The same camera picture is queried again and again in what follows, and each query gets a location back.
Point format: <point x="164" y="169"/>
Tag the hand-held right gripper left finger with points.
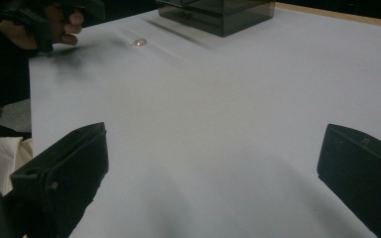
<point x="66" y="172"/>

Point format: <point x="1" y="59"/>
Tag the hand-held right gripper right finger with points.
<point x="360" y="172"/>

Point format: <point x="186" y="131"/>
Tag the white cloth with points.
<point x="0" y="158"/>

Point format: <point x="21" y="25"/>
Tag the small pink transparent bead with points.
<point x="139" y="42"/>

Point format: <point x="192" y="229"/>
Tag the dark transparent plastic box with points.
<point x="216" y="13"/>

